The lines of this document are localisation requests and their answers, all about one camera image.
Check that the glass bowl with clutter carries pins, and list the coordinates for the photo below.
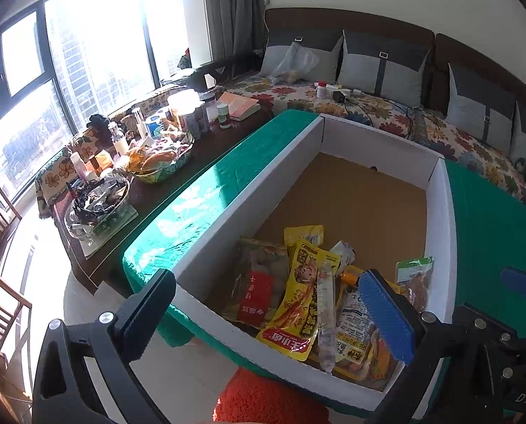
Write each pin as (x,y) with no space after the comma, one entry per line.
(97,205)

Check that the floral sofa cover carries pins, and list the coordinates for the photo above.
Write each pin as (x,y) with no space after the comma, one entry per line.
(426,127)

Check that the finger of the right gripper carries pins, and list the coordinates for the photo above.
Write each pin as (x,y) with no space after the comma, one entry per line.
(514,279)

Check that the pink book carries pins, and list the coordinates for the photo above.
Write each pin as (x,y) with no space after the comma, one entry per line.
(239,107)

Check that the yellow red snack bag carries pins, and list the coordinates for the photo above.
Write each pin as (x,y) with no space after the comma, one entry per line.
(294,327)

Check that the white plastic bag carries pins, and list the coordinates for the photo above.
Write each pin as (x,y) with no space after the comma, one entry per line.
(297,63)

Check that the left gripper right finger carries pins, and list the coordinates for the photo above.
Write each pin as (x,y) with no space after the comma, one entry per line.
(419,341)

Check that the dark meat snack bag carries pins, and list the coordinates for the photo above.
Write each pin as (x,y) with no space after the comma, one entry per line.
(259,274)

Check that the grey curtain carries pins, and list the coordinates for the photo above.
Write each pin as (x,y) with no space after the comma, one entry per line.
(235,27)

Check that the orange blue sausage stick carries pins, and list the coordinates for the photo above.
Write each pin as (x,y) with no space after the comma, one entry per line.
(349,279)

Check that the far left grey pillow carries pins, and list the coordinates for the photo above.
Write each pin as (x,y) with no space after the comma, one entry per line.
(326,44)

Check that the white yellow snack bag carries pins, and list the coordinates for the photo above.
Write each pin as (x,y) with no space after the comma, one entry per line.
(362,355)

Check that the white medicine bottle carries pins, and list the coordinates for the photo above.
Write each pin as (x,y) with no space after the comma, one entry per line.
(321,90)

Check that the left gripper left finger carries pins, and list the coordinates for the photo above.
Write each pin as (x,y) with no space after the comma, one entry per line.
(63,391)

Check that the dark wooden coffee table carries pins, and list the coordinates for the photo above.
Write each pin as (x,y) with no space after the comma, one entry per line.
(149,195)

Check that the orange red stool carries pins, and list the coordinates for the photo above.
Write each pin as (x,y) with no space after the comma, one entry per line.
(251,398)

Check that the long clear snack packet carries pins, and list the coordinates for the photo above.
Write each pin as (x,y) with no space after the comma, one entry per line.
(327,344)

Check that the clear packed brown cake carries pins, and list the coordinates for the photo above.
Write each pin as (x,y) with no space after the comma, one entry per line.
(414,278)

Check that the yellow green snack packet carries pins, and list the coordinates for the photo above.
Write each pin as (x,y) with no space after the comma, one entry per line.
(312,233)

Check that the green fruit bowl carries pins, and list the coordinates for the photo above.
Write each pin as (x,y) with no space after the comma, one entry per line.
(156,160)

